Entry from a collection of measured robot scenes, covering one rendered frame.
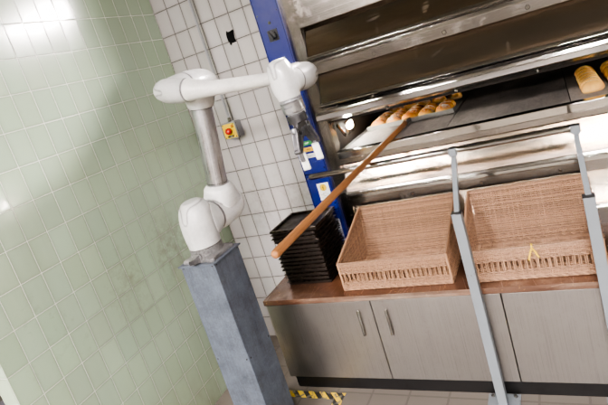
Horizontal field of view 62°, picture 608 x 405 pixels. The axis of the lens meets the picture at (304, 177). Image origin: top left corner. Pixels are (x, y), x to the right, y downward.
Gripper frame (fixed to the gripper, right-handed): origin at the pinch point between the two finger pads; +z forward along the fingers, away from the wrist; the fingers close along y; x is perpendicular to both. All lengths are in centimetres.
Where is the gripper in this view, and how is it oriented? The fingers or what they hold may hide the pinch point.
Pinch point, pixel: (313, 161)
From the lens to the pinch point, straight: 197.6
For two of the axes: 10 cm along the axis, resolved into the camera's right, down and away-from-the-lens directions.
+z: 3.5, 9.1, 2.0
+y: -3.9, 3.4, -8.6
